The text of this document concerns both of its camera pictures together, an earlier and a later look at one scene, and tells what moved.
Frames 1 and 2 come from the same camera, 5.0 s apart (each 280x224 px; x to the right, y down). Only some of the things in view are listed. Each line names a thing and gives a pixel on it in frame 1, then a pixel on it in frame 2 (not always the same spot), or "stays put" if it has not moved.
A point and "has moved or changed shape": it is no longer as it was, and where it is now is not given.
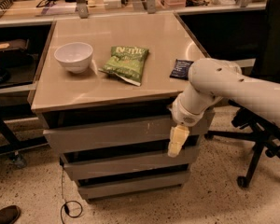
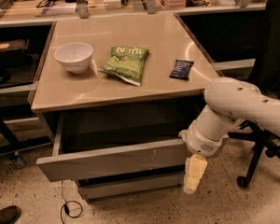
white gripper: [184, 116] to [200, 142]
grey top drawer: [65, 139] has moved or changed shape
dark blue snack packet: [181, 69] stays put
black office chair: [273, 66] stays put
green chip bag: [127, 63] stays put
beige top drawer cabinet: [105, 93] stays put
